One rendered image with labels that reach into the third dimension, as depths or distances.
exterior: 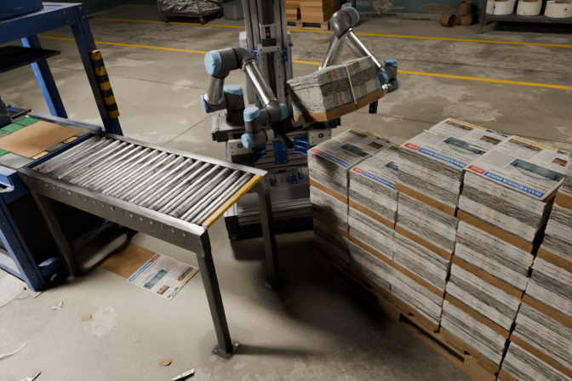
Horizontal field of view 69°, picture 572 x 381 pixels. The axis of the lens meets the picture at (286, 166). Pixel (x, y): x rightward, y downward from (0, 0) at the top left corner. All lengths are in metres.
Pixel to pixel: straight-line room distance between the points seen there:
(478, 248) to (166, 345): 1.64
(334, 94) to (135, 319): 1.69
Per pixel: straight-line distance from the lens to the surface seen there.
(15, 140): 3.22
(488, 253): 1.83
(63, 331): 2.84
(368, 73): 2.20
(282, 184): 3.07
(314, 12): 8.24
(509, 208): 1.68
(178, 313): 2.64
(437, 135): 1.92
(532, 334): 1.98
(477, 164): 1.72
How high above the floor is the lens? 1.93
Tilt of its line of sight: 31 degrees down
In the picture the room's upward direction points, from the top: 5 degrees counter-clockwise
